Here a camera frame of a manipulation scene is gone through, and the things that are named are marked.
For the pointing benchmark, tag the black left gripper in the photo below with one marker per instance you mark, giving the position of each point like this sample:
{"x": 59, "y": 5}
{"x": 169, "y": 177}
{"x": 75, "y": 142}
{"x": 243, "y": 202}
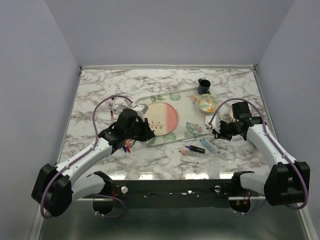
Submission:
{"x": 148, "y": 134}

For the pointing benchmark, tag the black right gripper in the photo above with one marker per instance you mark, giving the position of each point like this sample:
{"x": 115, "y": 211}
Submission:
{"x": 221, "y": 134}

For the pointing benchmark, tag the orange highlighter cap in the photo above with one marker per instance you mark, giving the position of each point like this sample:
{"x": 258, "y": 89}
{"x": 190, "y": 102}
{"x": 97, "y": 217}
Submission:
{"x": 128, "y": 143}

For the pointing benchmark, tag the white marker black eraser cap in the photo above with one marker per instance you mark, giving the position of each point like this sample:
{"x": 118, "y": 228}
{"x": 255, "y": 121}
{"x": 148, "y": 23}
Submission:
{"x": 222, "y": 147}

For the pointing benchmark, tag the light blue highlighter pen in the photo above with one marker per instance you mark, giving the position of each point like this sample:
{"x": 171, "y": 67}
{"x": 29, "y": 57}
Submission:
{"x": 208, "y": 146}

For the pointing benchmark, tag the pink red pen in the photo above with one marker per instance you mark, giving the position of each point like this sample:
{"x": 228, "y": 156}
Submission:
{"x": 111, "y": 111}

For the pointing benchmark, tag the purple capped marker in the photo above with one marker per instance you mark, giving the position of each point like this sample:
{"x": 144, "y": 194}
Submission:
{"x": 196, "y": 149}

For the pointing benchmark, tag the white marker red cap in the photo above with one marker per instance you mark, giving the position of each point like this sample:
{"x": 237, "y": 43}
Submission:
{"x": 189, "y": 162}

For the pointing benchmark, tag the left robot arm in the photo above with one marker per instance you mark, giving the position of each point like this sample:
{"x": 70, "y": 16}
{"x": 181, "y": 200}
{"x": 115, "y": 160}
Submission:
{"x": 57, "y": 186}

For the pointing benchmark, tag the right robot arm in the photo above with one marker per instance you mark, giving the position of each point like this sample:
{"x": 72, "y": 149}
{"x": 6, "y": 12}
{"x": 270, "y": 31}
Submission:
{"x": 288, "y": 180}

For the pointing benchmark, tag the white orange rimmed bowl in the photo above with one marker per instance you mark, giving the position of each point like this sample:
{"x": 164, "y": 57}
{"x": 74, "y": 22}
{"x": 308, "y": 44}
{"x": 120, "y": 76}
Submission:
{"x": 230, "y": 113}

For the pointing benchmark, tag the cream and pink plate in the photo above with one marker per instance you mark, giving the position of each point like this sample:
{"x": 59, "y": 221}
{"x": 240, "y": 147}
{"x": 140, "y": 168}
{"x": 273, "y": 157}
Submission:
{"x": 162, "y": 118}

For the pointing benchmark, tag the floral orange rimmed bowl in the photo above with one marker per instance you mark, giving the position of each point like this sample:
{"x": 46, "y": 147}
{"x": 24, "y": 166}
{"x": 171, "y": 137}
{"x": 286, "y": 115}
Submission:
{"x": 207, "y": 103}

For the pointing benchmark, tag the floral serving tray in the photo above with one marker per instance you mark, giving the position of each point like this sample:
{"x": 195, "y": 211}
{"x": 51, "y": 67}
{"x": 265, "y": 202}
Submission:
{"x": 191, "y": 120}

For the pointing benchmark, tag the dark blue mug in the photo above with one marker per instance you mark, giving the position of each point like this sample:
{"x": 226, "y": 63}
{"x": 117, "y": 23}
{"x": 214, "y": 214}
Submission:
{"x": 203, "y": 86}

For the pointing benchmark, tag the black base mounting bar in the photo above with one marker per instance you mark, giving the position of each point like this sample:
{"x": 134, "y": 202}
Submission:
{"x": 164, "y": 194}

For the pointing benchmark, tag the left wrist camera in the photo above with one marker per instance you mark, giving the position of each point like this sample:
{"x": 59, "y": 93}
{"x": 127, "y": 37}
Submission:
{"x": 141, "y": 109}

